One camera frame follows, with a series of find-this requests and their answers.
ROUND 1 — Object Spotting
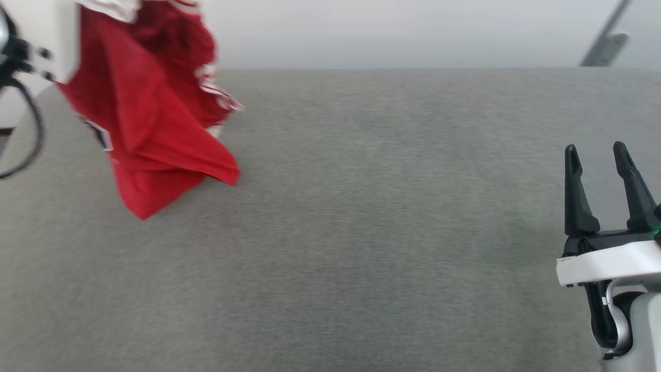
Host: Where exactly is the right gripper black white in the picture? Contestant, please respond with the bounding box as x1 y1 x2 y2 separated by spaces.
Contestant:
556 141 661 288

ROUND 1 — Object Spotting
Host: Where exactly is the red garment with white trim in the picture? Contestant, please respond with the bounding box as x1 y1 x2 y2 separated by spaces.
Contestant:
56 0 245 221

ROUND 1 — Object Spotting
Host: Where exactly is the grey pole stand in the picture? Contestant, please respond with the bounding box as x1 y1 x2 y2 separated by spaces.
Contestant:
579 0 634 67

